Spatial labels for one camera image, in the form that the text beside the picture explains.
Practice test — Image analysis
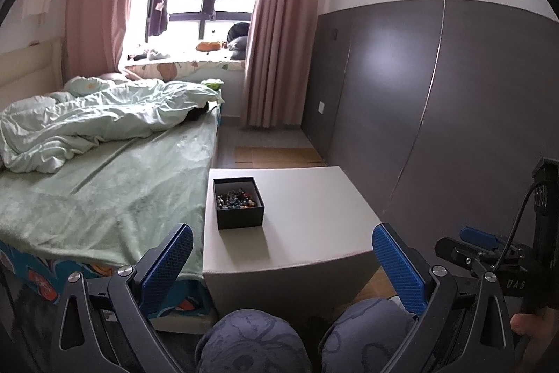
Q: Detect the pile of beaded bracelets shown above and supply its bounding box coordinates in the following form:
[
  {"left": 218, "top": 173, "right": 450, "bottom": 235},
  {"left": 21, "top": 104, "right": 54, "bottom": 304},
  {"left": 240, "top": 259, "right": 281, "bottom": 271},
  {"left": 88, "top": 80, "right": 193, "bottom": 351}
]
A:
[{"left": 215, "top": 187, "right": 259, "bottom": 211}]

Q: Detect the flat cardboard sheet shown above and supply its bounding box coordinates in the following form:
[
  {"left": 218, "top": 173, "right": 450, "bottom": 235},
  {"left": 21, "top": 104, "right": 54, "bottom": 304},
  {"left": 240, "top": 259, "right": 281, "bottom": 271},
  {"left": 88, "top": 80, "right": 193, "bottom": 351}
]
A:
[{"left": 235, "top": 146, "right": 326, "bottom": 168}]

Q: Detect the black jewelry box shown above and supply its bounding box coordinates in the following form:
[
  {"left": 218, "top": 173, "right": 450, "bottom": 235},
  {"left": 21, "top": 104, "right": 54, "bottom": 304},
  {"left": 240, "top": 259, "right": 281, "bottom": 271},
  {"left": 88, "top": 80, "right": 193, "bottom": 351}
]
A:
[{"left": 212, "top": 177, "right": 266, "bottom": 230}]

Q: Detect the black cable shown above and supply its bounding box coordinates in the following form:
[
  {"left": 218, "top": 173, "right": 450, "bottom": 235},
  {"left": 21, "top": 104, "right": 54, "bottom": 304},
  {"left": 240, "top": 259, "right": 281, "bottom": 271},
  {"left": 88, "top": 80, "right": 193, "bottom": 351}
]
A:
[{"left": 493, "top": 184, "right": 540, "bottom": 269}]

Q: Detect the person's right leg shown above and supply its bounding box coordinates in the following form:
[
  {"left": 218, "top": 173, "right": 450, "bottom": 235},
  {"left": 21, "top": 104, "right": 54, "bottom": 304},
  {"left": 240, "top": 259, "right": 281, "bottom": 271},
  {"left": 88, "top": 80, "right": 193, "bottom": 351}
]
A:
[{"left": 319, "top": 296, "right": 418, "bottom": 373}]

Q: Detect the bed with green sheet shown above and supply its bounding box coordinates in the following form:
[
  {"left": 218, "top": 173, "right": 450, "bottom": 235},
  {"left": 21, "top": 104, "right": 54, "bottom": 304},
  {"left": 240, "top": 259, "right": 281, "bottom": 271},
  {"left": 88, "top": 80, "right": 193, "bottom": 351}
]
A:
[{"left": 0, "top": 36, "right": 223, "bottom": 325}]

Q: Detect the person's leg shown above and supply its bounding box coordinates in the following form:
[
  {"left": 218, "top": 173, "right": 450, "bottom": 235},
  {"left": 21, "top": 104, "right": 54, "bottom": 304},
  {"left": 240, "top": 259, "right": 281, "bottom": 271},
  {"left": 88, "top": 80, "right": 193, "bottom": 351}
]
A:
[
  {"left": 319, "top": 296, "right": 418, "bottom": 373},
  {"left": 195, "top": 309, "right": 313, "bottom": 373}
]

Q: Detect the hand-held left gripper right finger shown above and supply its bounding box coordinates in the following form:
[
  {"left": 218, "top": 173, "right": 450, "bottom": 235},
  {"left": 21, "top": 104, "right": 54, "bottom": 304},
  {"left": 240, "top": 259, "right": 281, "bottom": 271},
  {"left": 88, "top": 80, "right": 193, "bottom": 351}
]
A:
[{"left": 371, "top": 223, "right": 518, "bottom": 373}]

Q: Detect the printed window seat cushion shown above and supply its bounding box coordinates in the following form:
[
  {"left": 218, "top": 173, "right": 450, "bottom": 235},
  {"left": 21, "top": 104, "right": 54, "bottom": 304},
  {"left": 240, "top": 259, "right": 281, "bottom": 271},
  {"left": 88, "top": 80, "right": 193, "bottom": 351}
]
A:
[{"left": 124, "top": 59, "right": 245, "bottom": 82}]

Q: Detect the person's right hand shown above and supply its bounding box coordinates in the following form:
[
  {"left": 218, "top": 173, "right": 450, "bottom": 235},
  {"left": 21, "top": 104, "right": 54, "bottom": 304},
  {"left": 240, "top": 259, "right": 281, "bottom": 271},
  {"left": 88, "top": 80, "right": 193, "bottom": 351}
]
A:
[{"left": 511, "top": 305, "right": 559, "bottom": 360}]

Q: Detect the white side table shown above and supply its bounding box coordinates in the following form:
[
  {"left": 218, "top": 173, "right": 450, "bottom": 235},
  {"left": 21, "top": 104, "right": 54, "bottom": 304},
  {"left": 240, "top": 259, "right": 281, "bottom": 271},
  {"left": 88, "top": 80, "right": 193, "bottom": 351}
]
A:
[{"left": 202, "top": 166, "right": 383, "bottom": 319}]

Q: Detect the blue printed bed cover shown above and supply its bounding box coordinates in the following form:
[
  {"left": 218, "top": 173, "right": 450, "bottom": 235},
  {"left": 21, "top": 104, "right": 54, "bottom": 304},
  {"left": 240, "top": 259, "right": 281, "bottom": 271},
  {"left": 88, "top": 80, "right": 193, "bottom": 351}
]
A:
[{"left": 0, "top": 239, "right": 206, "bottom": 319}]

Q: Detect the light green quilt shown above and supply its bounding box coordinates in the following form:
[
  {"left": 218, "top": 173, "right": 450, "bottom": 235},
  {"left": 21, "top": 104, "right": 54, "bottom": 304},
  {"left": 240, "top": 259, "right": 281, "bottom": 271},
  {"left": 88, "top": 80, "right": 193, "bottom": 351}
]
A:
[{"left": 0, "top": 77, "right": 223, "bottom": 174}]

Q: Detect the dark bag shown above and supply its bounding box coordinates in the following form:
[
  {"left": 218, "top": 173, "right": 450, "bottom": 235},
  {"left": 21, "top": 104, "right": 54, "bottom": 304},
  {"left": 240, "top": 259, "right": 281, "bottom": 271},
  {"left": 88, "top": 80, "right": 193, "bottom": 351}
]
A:
[{"left": 227, "top": 22, "right": 251, "bottom": 50}]

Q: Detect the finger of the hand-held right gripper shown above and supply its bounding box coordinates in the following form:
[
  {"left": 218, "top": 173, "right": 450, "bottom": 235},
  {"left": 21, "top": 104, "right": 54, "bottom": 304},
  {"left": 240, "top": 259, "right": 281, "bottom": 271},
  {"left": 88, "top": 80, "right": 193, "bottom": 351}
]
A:
[{"left": 459, "top": 227, "right": 501, "bottom": 250}]

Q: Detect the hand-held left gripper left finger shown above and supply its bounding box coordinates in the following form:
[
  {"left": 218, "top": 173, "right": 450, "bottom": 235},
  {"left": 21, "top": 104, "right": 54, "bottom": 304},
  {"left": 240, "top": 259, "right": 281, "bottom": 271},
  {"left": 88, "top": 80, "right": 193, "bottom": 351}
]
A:
[{"left": 41, "top": 223, "right": 195, "bottom": 373}]

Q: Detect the person's left leg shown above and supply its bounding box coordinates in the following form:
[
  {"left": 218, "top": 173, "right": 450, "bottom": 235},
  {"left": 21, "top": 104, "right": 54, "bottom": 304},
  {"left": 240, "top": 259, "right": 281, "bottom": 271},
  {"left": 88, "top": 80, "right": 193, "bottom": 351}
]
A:
[{"left": 195, "top": 309, "right": 313, "bottom": 373}]

